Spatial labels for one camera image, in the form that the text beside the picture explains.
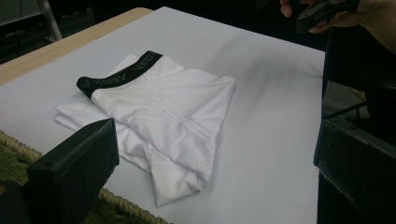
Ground white board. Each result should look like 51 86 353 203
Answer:
0 6 326 224

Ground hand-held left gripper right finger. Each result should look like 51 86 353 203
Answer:
313 119 396 224

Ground white underwear with black waistband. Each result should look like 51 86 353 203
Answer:
55 49 237 208

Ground green woven basket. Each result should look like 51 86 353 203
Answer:
0 130 171 224

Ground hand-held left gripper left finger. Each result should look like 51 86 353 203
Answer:
26 118 120 224

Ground white metal stand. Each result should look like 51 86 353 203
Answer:
35 0 64 43

